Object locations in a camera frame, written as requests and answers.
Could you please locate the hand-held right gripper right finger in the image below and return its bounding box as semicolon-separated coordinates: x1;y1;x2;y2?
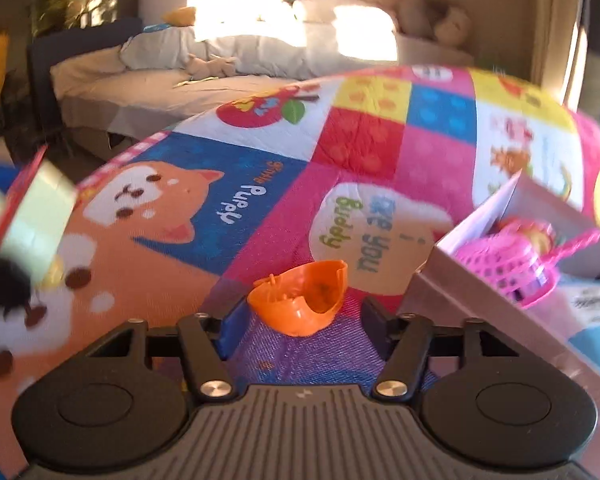
361;297;523;401

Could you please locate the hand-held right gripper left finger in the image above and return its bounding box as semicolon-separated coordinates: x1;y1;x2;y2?
85;300;254;402

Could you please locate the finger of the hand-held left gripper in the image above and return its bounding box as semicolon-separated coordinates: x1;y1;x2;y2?
0;255;33;311

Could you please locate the yellow toy camera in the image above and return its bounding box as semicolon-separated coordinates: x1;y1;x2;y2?
0;145;78;286

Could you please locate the orange plastic half shell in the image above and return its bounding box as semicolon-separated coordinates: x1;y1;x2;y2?
246;260;349;338

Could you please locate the pink cardboard box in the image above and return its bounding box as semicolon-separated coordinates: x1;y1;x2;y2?
399;170;600;461

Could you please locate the pink plastic toy basket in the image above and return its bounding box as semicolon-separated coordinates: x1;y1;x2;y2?
454;217;600;310

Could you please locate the blue snack packet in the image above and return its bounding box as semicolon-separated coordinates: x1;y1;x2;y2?
562;277;600;356

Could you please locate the colourful cartoon play mat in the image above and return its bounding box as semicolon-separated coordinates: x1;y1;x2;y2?
0;62;600;480

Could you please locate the bed with white duvet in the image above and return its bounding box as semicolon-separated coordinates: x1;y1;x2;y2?
50;0;401;153

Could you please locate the small beige plush toy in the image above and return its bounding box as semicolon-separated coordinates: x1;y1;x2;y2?
185;55;238;81

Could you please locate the leafy house plant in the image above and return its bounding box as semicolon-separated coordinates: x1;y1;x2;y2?
32;0;118;33

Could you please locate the white bear plush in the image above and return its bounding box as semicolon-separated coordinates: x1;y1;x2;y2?
432;2;473;48

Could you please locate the yellow plush pillow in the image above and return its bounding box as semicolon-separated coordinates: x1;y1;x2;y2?
162;6;198;27

